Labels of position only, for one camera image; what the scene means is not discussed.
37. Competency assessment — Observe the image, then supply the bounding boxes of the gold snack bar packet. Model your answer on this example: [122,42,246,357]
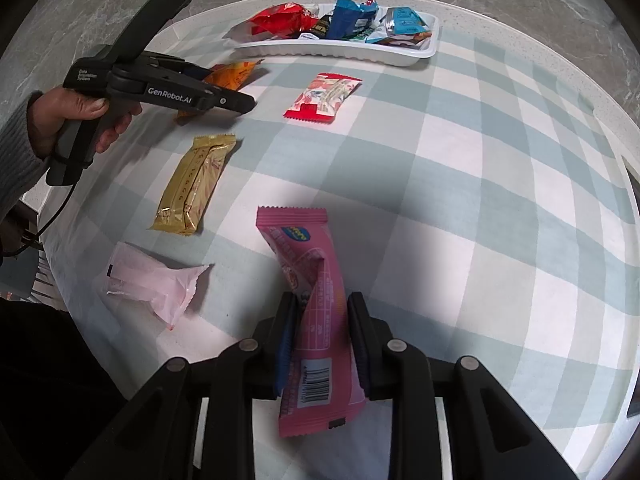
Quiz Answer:
[151,134,236,236]

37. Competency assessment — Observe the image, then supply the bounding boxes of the white plastic tray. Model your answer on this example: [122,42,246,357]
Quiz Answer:
[224,1,440,67]

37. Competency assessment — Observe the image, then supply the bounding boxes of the pink snack bar packet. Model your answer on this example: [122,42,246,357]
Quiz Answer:
[256,207,366,438]

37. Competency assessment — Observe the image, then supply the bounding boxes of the pale pink snack packet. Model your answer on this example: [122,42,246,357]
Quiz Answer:
[103,242,209,330]

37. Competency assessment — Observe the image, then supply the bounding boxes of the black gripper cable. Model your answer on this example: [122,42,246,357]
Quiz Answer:
[0,181,79,261]

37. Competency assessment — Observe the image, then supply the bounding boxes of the green white checkered tablecloth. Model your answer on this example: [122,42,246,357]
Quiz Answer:
[42,29,639,479]

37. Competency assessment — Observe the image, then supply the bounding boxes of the light blue snack packet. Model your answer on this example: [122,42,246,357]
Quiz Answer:
[366,6,432,49]

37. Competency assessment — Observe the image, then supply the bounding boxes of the red white fruit packet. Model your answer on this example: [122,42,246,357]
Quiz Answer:
[283,73,362,124]

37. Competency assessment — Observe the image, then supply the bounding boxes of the black snack packet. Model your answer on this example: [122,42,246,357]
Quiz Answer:
[298,14,332,40]

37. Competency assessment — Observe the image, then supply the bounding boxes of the blue chip snack packet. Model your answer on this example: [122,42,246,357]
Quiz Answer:
[326,0,378,40]

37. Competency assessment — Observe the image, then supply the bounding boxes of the orange snack packet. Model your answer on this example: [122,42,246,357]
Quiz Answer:
[174,58,265,122]

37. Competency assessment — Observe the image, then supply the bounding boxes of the person's left hand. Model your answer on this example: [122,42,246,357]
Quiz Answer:
[27,87,142,159]

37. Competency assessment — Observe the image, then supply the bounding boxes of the large red snack packet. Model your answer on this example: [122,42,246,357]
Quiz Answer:
[248,2,319,39]

